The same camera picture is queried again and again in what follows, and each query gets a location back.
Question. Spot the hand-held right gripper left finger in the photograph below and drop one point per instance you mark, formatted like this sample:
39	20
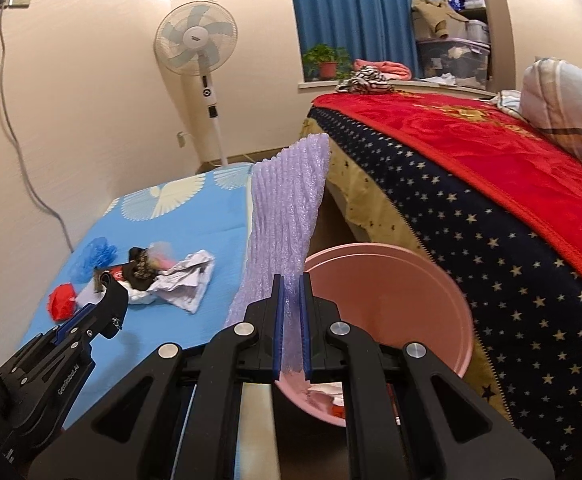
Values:
277	327

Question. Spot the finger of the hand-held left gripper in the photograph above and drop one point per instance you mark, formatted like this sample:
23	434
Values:
78	319
108	310

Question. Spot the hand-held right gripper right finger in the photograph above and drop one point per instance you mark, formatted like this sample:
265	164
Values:
306	327

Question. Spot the brown black wrapper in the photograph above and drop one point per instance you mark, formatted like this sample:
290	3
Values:
142	262

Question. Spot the clear plastic bag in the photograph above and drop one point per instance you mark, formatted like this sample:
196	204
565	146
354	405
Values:
162	254

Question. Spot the pink plastic basin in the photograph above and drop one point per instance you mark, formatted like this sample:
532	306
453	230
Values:
386	300

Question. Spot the purple foam net sleeve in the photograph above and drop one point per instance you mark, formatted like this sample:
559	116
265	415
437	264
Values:
283	220

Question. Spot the black snack packet red label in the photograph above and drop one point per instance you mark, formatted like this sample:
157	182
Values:
123	276

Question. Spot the blue plastic shoe cover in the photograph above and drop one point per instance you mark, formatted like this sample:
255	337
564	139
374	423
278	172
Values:
93	257

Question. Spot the white paper scraps in basin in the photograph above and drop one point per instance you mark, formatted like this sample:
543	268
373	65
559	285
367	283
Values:
323	391

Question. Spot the red scrap in basin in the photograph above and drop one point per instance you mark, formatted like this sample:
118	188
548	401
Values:
338	407

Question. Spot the blue feather print cloth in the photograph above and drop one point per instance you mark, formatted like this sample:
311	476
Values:
171	230

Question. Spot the bed with starry blanket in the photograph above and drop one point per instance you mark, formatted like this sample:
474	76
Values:
446	240

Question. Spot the red patterned blanket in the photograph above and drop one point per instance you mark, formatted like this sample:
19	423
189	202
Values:
471	140

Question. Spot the black white striped cloth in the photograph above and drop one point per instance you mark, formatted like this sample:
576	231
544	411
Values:
366	82

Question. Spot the green potted plant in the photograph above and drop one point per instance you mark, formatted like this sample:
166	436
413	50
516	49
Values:
327	60

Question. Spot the folded pink cloth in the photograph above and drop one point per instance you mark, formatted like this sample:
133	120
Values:
383	67

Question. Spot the white cloth on bed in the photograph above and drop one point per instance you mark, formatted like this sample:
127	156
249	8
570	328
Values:
441	79

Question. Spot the white standing fan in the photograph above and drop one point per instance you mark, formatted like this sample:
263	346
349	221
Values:
196	35

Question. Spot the light striped cloth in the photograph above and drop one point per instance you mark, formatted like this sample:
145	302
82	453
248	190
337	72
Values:
506	102

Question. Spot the clear plastic storage box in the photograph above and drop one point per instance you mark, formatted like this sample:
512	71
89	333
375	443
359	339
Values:
451	62

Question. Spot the blue curtain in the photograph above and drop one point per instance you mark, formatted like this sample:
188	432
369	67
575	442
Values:
361	15

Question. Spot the khaki jacket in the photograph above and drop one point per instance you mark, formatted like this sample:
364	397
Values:
436	15

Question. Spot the grey lidded container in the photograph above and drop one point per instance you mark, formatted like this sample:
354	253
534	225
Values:
477	31

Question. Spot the plaid pillow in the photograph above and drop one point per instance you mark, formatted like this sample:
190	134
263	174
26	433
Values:
571	105

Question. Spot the wooden bookshelf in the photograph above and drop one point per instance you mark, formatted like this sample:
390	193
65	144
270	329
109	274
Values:
496	20

